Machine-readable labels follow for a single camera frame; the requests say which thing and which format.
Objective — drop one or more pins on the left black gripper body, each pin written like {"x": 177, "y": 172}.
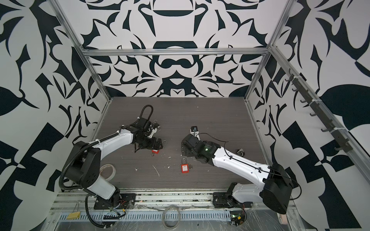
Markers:
{"x": 150, "y": 143}

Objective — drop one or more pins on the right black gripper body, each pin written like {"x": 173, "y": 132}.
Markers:
{"x": 188, "y": 153}

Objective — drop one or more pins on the red padlock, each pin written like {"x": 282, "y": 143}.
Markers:
{"x": 185, "y": 165}
{"x": 161, "y": 146}

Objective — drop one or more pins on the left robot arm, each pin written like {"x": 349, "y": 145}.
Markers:
{"x": 82, "y": 168}

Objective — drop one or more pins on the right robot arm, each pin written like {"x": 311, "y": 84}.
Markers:
{"x": 272, "y": 184}

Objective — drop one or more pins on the clear tape roll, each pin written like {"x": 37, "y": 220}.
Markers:
{"x": 108, "y": 172}

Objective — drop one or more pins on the black binder clip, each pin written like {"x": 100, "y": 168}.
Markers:
{"x": 240, "y": 152}

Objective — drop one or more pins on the green lit circuit board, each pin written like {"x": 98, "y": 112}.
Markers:
{"x": 237, "y": 218}

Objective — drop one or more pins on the yellow connector block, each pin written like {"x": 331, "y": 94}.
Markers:
{"x": 73, "y": 216}

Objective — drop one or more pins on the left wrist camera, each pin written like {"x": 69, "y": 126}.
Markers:
{"x": 152, "y": 128}

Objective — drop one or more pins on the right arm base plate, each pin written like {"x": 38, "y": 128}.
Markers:
{"x": 223, "y": 200}

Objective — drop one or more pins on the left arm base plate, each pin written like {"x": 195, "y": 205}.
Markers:
{"x": 122, "y": 201}

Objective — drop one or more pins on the slotted cable duct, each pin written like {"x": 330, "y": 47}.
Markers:
{"x": 191, "y": 215}

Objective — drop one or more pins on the black hook rail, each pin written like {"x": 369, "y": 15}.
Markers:
{"x": 321, "y": 111}

